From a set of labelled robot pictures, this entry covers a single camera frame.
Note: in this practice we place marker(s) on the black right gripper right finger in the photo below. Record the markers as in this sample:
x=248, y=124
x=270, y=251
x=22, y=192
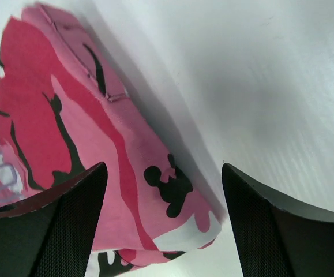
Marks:
x=276, y=234

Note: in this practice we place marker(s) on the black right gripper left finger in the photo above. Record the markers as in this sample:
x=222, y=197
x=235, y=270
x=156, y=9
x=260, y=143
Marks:
x=52, y=232

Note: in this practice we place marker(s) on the pink camouflage trousers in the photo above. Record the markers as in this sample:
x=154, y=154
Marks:
x=62, y=110

